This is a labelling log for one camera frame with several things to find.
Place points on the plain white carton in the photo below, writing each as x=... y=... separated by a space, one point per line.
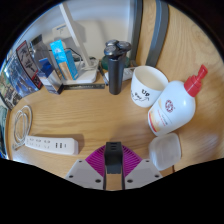
x=61 y=33

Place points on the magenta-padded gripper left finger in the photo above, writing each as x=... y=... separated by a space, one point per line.
x=88 y=171

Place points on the blue robot model kit box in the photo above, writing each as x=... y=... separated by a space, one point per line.
x=23 y=76

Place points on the clear plastic box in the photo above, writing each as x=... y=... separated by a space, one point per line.
x=165 y=151

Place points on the white desk lamp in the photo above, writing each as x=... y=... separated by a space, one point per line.
x=75 y=30

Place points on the white power strip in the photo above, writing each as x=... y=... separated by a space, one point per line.
x=50 y=144

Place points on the dark metal desk frame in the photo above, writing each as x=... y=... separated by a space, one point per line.
x=158 y=33

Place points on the dark green bowl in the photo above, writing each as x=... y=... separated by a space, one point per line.
x=127 y=61

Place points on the black charger block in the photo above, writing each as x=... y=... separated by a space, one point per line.
x=113 y=160

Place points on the white mug with black print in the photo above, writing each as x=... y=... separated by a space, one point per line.
x=143 y=96

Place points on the small blue and white box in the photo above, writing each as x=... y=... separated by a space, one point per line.
x=50 y=80

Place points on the tall teal carton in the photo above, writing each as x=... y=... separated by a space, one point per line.
x=61 y=56

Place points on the white pump bottle red cap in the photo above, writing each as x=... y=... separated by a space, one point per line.
x=173 y=110

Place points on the dark metal ruler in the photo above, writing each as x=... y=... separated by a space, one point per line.
x=83 y=86

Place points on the black electric shaver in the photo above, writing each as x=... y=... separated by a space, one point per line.
x=116 y=73

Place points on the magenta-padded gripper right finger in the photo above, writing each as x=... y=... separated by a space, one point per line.
x=138 y=171

